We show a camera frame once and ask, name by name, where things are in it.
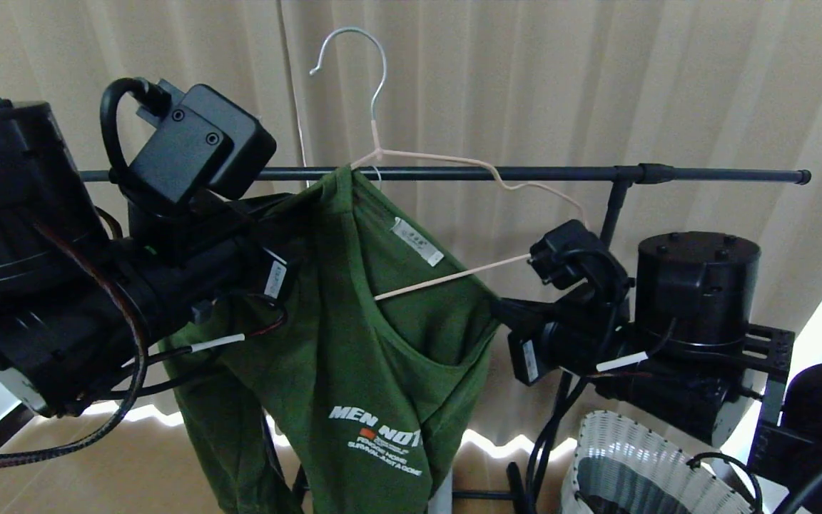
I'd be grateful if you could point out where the white laundry basket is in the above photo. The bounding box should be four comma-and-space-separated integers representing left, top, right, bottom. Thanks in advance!
559, 410, 765, 514

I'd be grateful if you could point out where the green garment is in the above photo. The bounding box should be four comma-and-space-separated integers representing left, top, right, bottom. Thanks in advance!
158, 166, 501, 514

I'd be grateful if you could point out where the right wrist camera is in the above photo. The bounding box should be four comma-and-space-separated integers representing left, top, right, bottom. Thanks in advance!
529, 219, 629, 293

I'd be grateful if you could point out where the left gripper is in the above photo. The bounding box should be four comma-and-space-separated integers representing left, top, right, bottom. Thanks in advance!
0, 203, 294, 418

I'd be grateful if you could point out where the black clothes rack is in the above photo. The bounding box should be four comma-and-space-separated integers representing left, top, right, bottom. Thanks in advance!
79, 163, 811, 514

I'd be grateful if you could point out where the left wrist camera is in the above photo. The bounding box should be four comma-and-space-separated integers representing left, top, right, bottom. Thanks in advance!
128, 80, 278, 215

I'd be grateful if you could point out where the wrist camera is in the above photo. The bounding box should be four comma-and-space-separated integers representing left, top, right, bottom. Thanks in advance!
529, 219, 629, 293
128, 80, 278, 215

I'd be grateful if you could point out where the beige curtain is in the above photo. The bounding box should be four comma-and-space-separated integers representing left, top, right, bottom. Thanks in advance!
0, 0, 822, 458

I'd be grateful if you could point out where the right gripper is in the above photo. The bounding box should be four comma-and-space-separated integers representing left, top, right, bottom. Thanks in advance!
507, 286, 754, 447

